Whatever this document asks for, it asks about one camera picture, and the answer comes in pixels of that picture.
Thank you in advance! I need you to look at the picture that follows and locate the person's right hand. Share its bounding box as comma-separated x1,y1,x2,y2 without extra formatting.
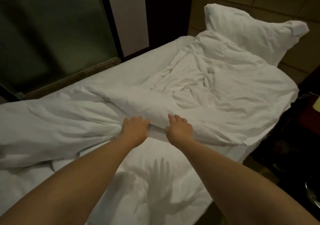
165,113,195,145

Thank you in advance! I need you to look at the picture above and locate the person's left hand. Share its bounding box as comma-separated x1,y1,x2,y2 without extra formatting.
119,115,151,148

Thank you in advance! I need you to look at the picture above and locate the white bed sheet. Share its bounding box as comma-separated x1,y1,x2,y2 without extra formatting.
75,35,196,91

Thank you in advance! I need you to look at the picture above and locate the white duvet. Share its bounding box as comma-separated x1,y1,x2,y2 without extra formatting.
0,30,300,225

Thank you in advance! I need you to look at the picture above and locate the white pillow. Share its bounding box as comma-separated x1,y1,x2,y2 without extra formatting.
204,4,310,67

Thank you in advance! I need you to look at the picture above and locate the person's right forearm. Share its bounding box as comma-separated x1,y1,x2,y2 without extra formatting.
175,140,318,225

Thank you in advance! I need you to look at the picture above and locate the person's left forearm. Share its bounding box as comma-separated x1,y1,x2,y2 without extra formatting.
0,137,143,225

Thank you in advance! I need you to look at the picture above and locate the dark wooden column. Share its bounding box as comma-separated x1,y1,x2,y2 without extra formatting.
144,0,195,51

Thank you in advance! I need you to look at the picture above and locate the frosted glass partition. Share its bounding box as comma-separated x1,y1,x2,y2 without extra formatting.
0,0,121,98

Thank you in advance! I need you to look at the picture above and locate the reddish wooden nightstand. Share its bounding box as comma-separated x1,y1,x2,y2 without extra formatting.
292,80,320,148

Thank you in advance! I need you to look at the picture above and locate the yellow telephone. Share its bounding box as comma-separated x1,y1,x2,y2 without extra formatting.
312,96,320,114

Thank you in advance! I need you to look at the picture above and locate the black trash bin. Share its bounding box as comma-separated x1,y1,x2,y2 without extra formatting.
304,180,320,210

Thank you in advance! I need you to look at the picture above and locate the beige padded headboard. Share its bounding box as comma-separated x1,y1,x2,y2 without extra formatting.
187,0,320,86

